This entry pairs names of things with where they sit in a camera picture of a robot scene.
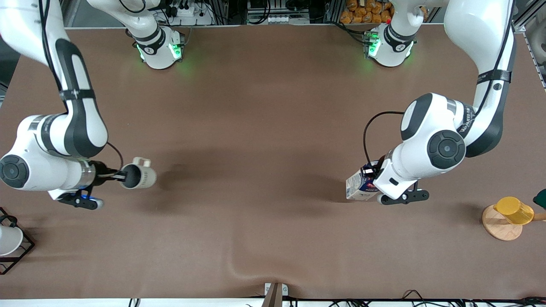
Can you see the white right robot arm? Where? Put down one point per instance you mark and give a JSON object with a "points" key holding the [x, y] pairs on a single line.
{"points": [[81, 128]]}

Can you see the white bowl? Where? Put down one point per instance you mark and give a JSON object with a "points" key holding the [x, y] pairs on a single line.
{"points": [[8, 241]]}

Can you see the white power strip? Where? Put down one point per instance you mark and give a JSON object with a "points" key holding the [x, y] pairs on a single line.
{"points": [[281, 19], [187, 13]]}

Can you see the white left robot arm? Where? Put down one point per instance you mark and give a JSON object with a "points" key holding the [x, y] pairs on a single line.
{"points": [[413, 160]]}

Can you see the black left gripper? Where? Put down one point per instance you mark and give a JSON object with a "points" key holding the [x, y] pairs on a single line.
{"points": [[370, 170]]}

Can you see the round wooden board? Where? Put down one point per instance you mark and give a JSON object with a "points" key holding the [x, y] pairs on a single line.
{"points": [[497, 229]]}

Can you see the beige ceramic mug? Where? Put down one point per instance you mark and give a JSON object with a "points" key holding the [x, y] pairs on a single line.
{"points": [[147, 177]]}

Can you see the yellow plastic cup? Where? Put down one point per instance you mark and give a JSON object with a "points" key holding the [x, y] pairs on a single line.
{"points": [[514, 211]]}

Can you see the dark green object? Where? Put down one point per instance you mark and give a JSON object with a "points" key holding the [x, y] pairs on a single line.
{"points": [[541, 199]]}

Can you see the grey metal table bracket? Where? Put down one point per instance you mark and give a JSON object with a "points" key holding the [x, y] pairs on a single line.
{"points": [[268, 290]]}

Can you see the aluminium frame rail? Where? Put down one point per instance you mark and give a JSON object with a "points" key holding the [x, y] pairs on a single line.
{"points": [[533, 47], [70, 13]]}

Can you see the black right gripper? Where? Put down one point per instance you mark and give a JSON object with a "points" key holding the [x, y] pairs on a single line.
{"points": [[100, 174]]}

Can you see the blue white milk carton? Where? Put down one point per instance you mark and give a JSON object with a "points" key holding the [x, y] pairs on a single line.
{"points": [[356, 187]]}

